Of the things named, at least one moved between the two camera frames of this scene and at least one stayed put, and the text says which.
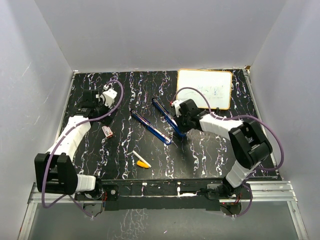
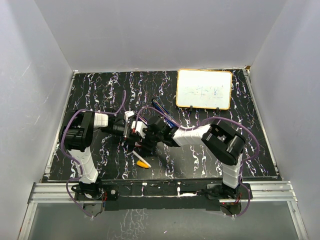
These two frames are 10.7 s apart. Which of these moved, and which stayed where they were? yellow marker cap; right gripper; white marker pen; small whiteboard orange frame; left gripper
Moved: left gripper; right gripper
Stayed: yellow marker cap; white marker pen; small whiteboard orange frame
